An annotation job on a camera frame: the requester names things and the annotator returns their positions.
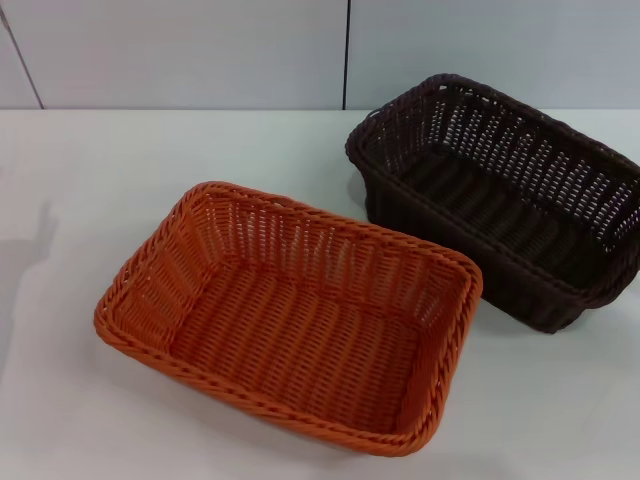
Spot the dark brown woven plastic basket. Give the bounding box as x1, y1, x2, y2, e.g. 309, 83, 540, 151
344, 73, 640, 335

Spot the orange woven plastic basket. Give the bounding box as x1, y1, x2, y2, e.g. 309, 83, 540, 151
92, 180, 485, 457

